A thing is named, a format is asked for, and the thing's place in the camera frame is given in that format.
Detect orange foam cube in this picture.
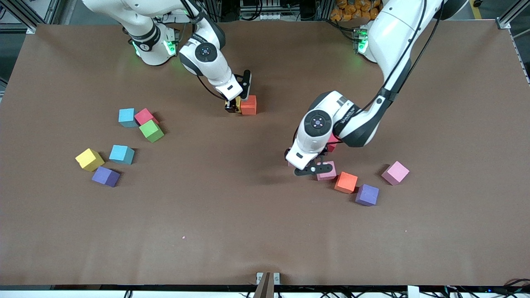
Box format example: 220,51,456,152
240,95,257,115
334,171,359,194

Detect green foam cube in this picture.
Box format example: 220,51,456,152
139,120,165,143

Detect cyan foam cube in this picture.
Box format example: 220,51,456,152
109,145,135,165
118,108,138,128

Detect violet foam cube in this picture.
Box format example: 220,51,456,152
355,184,380,207
92,166,120,187

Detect brown table mat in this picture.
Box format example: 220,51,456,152
0,20,530,287

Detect grey equipment rack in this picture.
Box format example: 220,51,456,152
239,0,290,21

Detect bag of orange snacks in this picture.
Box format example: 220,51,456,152
329,0,383,21

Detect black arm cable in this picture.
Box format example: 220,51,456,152
180,0,228,102

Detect metal bracket with brown post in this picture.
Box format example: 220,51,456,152
256,272,280,298

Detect aluminium frame profile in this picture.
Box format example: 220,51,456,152
496,0,530,30
0,0,38,34

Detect aluminium side rail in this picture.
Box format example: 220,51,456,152
507,28,530,87

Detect dark cable bundle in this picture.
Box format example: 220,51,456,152
501,278,530,296

